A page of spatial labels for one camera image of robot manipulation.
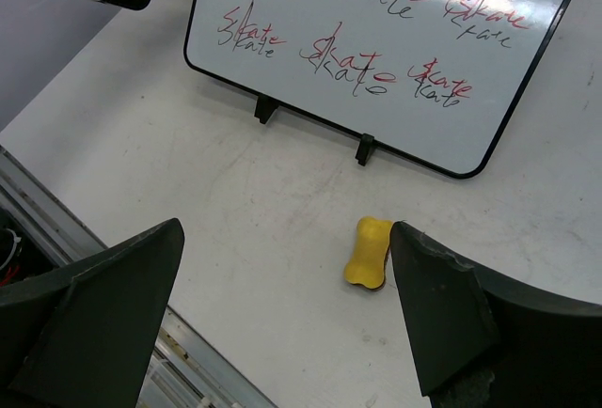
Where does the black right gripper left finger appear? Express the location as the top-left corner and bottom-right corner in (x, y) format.
(1, 219), (183, 407)

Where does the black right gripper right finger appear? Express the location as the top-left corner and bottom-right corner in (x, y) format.
(390, 222), (601, 407)

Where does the yellow bone-shaped eraser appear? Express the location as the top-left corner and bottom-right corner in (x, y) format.
(343, 216), (393, 291)

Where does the white dry-erase whiteboard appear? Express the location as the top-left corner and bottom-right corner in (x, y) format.
(184, 0), (571, 180)

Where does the folding metal easel stand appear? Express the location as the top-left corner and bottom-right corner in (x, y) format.
(254, 94), (375, 166)

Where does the aluminium table frame rail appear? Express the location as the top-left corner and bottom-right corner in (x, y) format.
(1, 151), (271, 407)

